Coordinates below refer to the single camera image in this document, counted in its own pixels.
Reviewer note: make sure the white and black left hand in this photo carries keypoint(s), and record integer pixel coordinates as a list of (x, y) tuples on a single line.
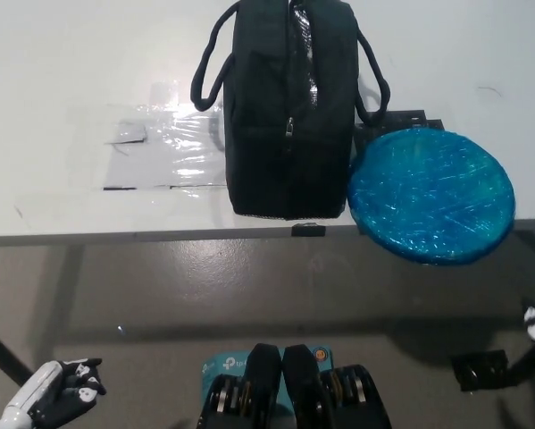
[(39, 384)]

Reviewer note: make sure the blue plastic-wrapped plate stack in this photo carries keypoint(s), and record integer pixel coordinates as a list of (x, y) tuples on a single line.
[(428, 196)]

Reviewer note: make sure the teal tp-link box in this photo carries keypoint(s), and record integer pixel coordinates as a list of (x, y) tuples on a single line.
[(224, 364)]

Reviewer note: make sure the large black tape patch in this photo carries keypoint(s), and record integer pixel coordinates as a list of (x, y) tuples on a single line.
[(410, 118)]

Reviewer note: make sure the small grey paper piece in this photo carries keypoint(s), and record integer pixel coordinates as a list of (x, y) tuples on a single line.
[(126, 133)]

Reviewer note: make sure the clear plastic sheet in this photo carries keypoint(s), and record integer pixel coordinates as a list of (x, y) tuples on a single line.
[(178, 147)]

